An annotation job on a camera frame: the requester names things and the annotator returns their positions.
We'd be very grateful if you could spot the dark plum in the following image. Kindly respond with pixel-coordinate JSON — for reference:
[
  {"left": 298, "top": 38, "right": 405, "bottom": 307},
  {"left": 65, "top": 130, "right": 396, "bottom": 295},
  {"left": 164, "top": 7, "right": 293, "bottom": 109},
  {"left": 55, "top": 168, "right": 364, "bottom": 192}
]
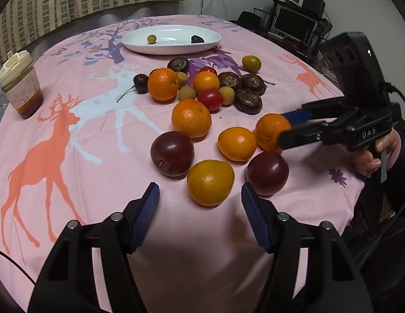
[
  {"left": 245, "top": 151, "right": 289, "bottom": 196},
  {"left": 150, "top": 131, "right": 195, "bottom": 177}
]

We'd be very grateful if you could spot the dark water chestnut front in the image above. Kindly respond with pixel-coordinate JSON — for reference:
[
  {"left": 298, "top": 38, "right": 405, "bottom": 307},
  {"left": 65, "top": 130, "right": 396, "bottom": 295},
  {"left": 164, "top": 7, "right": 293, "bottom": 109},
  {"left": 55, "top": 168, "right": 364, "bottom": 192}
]
[{"left": 234, "top": 88, "right": 263, "bottom": 115}]

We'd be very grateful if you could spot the orange mandarin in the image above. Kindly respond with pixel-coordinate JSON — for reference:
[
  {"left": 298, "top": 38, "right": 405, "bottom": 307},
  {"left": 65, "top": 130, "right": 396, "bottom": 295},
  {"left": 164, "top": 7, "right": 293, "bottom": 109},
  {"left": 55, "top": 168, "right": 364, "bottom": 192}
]
[{"left": 217, "top": 127, "right": 258, "bottom": 162}]

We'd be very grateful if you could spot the longan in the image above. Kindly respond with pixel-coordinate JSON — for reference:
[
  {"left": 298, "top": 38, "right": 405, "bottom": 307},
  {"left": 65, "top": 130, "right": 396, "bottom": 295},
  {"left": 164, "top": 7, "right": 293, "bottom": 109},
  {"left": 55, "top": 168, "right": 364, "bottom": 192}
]
[
  {"left": 147, "top": 35, "right": 157, "bottom": 45},
  {"left": 177, "top": 71, "right": 188, "bottom": 88},
  {"left": 178, "top": 86, "right": 197, "bottom": 101},
  {"left": 219, "top": 86, "right": 235, "bottom": 106}
]

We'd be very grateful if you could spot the yellow cherry tomato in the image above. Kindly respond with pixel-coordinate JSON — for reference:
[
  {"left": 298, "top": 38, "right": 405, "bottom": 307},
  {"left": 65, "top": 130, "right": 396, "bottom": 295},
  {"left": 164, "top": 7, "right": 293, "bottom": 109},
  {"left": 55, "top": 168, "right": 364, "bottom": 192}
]
[{"left": 242, "top": 55, "right": 262, "bottom": 74}]

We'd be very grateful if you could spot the red cherry tomato front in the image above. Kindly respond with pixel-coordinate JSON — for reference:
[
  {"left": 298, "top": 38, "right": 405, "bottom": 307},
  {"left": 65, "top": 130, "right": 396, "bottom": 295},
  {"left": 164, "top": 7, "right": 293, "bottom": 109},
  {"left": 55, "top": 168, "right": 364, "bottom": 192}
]
[{"left": 197, "top": 89, "right": 224, "bottom": 112}]

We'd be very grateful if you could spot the red cherry tomato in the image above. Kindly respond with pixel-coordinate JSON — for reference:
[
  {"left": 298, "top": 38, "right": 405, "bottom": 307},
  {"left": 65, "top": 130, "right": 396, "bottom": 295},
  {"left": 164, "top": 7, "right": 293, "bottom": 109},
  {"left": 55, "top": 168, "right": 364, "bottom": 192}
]
[
  {"left": 197, "top": 89, "right": 224, "bottom": 112},
  {"left": 199, "top": 67, "right": 217, "bottom": 75}
]

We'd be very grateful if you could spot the yellow orange citrus front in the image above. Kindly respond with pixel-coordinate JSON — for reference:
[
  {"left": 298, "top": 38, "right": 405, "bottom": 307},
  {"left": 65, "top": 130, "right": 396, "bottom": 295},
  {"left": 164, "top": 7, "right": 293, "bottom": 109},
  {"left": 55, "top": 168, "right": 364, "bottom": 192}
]
[{"left": 187, "top": 160, "right": 235, "bottom": 207}]

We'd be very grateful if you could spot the large orange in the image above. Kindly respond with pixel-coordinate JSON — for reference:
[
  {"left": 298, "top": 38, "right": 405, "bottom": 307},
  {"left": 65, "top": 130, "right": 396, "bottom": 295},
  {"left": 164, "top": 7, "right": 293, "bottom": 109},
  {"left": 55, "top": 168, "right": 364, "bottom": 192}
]
[
  {"left": 148, "top": 68, "right": 179, "bottom": 103},
  {"left": 171, "top": 99, "right": 212, "bottom": 139}
]

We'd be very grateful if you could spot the red cherry tomato back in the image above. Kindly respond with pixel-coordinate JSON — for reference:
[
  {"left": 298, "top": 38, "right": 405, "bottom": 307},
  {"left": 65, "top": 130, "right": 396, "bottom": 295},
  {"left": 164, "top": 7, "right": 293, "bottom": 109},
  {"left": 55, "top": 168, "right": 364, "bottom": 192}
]
[{"left": 199, "top": 67, "right": 217, "bottom": 75}]

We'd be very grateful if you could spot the small orange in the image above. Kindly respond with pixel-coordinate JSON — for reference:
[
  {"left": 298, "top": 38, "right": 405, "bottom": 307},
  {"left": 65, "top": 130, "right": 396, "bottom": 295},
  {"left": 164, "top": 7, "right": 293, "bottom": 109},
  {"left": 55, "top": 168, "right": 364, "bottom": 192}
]
[{"left": 192, "top": 71, "right": 220, "bottom": 94}]

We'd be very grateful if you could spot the person right hand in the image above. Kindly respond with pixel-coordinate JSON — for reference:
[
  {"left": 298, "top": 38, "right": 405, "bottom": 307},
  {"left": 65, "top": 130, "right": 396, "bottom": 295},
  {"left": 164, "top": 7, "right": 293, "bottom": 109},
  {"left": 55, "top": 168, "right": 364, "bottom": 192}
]
[{"left": 351, "top": 129, "right": 401, "bottom": 177}]

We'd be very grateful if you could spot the black monitor on rack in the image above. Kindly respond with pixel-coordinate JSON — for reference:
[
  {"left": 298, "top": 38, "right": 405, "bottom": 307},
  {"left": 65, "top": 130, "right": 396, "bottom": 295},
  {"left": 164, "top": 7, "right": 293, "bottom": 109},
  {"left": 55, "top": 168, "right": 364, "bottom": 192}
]
[{"left": 270, "top": 4, "right": 321, "bottom": 43}]

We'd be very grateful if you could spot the longan beside big orange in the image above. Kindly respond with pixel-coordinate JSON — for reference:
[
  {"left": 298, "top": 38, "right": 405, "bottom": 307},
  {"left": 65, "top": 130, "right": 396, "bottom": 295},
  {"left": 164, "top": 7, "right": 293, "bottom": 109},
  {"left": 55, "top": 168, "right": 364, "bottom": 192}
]
[{"left": 177, "top": 71, "right": 188, "bottom": 88}]

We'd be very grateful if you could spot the dark water chestnut back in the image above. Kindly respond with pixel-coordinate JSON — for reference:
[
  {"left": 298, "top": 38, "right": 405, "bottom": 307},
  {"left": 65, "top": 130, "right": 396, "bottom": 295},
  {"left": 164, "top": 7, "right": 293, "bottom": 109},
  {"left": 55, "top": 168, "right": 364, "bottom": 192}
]
[{"left": 167, "top": 57, "right": 190, "bottom": 74}]

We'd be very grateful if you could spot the dark chestnut on plate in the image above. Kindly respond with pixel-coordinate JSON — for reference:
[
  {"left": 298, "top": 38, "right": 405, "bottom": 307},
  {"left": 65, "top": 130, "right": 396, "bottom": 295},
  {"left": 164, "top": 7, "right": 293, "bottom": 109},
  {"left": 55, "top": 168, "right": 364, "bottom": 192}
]
[{"left": 191, "top": 35, "right": 205, "bottom": 44}]

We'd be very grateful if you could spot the white oval plate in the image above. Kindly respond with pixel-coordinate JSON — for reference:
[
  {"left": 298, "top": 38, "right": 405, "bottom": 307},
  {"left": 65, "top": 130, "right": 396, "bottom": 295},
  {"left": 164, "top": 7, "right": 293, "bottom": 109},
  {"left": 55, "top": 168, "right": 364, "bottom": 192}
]
[{"left": 122, "top": 25, "right": 222, "bottom": 56}]

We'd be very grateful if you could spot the pink deer print tablecloth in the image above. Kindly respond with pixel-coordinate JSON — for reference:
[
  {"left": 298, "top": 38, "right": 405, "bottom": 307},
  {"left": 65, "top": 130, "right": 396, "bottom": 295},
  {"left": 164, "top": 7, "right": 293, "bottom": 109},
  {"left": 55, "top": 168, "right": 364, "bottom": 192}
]
[{"left": 0, "top": 16, "right": 364, "bottom": 312}]

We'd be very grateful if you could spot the longan on plate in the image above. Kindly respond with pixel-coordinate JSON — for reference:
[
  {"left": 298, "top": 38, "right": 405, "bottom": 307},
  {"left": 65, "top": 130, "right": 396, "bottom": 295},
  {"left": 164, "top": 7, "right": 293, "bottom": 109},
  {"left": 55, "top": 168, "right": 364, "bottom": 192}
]
[{"left": 147, "top": 35, "right": 157, "bottom": 45}]

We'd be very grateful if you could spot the jar with cream lid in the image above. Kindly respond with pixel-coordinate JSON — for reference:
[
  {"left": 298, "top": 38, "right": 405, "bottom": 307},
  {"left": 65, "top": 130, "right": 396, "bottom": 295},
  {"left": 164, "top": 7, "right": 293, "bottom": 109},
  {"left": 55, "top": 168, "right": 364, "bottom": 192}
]
[{"left": 0, "top": 50, "right": 44, "bottom": 119}]

